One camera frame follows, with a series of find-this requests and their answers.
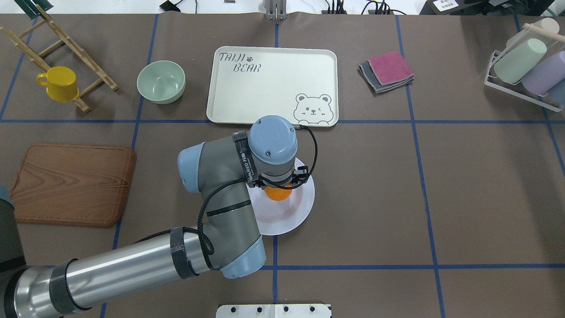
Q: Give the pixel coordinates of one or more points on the white round plate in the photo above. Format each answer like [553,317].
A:
[280,217]

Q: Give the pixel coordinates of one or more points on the grey cloth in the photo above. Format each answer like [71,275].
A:
[373,82]

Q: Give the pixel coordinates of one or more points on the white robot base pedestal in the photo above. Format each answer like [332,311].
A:
[297,310]

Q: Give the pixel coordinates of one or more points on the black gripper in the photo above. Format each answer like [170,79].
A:
[268,184]

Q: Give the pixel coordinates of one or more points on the beige cup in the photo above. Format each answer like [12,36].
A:
[548,24]

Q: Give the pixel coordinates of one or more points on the blue cup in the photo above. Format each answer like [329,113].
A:
[557,93]

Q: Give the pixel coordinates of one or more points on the orange fruit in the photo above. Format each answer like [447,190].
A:
[276,194]

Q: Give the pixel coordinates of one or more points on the white wire cup rack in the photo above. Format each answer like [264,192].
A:
[555,45]

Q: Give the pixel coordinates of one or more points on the green bowl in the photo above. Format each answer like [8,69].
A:
[161,82]

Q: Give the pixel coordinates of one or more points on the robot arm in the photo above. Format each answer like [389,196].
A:
[226,235]

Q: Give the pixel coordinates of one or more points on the cream bear tray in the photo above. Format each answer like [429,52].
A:
[248,83]

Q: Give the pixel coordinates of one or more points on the pink cloth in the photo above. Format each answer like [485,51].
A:
[390,68]

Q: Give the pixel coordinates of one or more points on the purple cup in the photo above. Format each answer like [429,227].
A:
[544,76]

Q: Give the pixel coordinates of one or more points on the yellow mug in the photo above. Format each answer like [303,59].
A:
[60,83]

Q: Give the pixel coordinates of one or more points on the wooden cutting board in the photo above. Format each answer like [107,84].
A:
[73,184]

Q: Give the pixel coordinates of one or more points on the green cup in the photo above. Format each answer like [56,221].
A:
[520,60]

